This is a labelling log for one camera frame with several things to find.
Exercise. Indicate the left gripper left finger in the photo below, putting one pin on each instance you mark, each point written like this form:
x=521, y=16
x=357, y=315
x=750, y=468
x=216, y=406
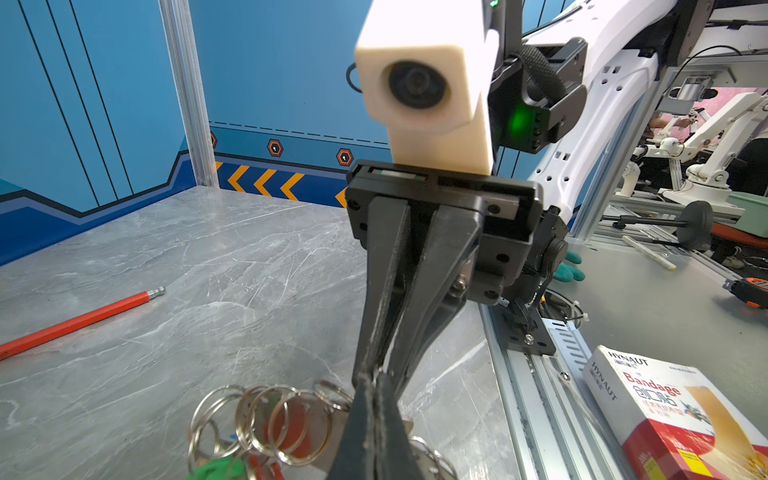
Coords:
x=355, y=457

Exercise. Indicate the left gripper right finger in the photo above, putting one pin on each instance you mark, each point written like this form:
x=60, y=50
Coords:
x=393, y=457

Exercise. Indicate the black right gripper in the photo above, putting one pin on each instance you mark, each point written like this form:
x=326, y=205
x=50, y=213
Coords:
x=426, y=224

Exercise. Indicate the red key tag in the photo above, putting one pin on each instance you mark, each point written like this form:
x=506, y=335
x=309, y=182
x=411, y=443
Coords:
x=278, y=437

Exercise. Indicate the metal keyring with chain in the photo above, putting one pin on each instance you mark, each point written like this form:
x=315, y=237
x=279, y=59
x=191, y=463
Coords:
x=218, y=428

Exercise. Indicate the green key tag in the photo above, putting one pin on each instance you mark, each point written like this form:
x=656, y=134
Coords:
x=220, y=469

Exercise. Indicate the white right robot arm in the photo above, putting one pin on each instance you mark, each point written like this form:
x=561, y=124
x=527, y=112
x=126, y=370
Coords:
x=493, y=132

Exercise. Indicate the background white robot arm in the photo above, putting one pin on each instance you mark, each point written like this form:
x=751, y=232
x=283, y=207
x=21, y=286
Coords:
x=698, y=166

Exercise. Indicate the black dumbbell weight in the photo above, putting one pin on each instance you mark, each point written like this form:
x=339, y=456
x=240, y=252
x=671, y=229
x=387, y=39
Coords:
x=693, y=224

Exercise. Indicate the red white box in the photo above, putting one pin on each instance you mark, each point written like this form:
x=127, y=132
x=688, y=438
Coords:
x=671, y=421

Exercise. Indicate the aluminium front rail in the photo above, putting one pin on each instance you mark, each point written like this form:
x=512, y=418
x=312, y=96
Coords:
x=555, y=425

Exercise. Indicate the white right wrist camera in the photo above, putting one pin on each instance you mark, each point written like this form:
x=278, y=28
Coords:
x=425, y=69

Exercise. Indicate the aluminium corner post right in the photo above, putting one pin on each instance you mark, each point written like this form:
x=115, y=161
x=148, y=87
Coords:
x=181, y=43

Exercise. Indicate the red handled hex key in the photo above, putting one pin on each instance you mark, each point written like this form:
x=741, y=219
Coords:
x=41, y=337

